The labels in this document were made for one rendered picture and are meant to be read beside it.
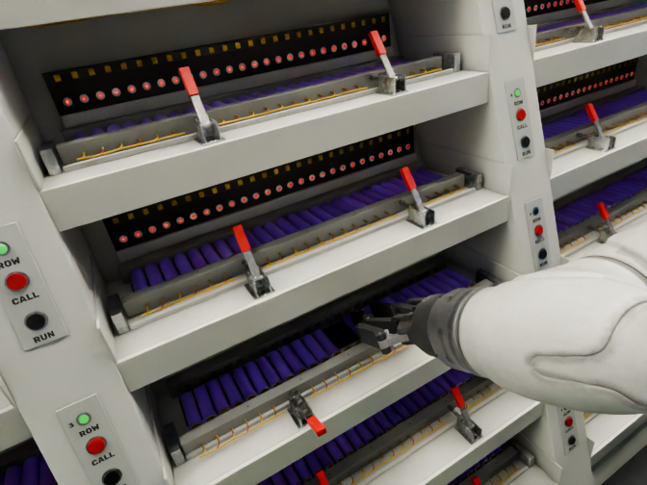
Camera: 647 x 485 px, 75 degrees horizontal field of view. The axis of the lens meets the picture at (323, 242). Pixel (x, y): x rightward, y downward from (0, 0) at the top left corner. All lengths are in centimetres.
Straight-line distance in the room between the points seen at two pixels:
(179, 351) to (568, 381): 39
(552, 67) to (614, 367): 59
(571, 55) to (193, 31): 62
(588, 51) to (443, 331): 61
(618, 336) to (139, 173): 44
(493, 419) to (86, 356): 66
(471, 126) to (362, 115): 24
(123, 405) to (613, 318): 47
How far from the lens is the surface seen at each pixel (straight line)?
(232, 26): 75
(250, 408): 63
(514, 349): 37
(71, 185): 49
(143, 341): 53
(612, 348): 34
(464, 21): 75
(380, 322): 59
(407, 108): 62
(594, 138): 96
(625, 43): 100
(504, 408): 88
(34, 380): 53
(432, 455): 81
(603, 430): 114
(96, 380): 53
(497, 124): 72
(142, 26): 73
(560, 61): 85
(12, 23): 53
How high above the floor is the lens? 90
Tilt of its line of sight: 14 degrees down
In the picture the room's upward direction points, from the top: 16 degrees counter-clockwise
